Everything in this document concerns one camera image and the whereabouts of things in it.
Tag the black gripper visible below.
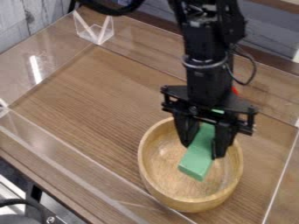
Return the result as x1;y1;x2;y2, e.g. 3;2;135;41
162;58;258;159

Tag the green rectangular block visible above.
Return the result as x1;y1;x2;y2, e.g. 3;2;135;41
178;108;227;182

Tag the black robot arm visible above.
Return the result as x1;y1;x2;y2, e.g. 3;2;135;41
162;0;258;158

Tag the brown wooden bowl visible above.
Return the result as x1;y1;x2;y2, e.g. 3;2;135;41
138;117;243;213

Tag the red plush strawberry toy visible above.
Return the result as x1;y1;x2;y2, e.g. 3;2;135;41
233;87;239;95

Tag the clear acrylic front wall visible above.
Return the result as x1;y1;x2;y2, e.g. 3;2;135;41
0;102;195;224

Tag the clear acrylic corner bracket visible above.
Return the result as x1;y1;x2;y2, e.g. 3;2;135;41
73;11;115;46

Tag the black metal table frame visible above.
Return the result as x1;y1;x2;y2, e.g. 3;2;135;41
0;180;70;224

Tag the black cable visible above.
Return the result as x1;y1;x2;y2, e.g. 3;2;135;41
0;198;36;218

